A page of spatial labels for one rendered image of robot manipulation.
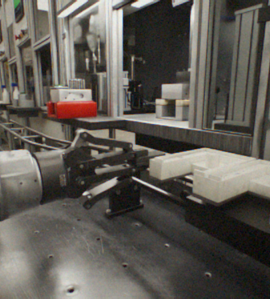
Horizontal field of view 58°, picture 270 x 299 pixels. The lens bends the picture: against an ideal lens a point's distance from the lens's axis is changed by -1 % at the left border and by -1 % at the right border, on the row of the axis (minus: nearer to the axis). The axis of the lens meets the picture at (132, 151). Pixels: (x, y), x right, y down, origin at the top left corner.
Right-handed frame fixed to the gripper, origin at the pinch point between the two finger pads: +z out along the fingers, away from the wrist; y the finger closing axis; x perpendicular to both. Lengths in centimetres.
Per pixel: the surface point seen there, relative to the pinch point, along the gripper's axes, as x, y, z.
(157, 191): -2.3, -6.2, 0.9
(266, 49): -9.7, 20.0, 20.5
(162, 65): 66, 27, 64
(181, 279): -10.2, -19.8, 0.0
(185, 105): 20.6, 8.3, 32.2
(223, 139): -2.1, 1.6, 20.5
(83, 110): 52, 6, 12
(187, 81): 25.6, 16.1, 38.5
